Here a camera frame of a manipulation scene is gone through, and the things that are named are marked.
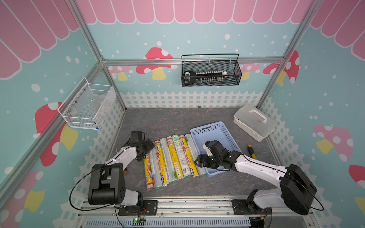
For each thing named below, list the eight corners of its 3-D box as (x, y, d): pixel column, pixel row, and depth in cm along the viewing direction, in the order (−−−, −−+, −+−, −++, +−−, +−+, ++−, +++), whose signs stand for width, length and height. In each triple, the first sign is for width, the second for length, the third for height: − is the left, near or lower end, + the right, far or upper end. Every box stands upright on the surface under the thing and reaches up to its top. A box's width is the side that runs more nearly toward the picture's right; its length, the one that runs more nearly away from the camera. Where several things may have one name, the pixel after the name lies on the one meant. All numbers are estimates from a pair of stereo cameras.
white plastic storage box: (257, 145, 101) (264, 135, 91) (230, 121, 114) (234, 110, 104) (271, 133, 107) (280, 122, 97) (244, 112, 121) (250, 101, 111)
